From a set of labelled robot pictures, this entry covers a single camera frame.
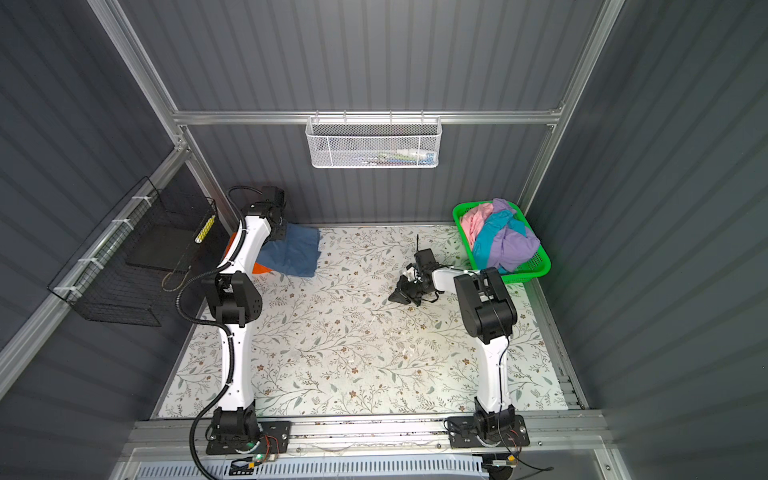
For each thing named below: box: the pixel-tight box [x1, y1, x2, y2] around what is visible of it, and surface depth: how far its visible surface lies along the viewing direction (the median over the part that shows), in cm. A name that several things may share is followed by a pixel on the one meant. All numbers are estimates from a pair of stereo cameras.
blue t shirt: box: [256, 223, 321, 278], surface depth 109 cm
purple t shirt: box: [488, 198, 540, 272], surface depth 107 cm
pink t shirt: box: [461, 203, 494, 249], surface depth 109 cm
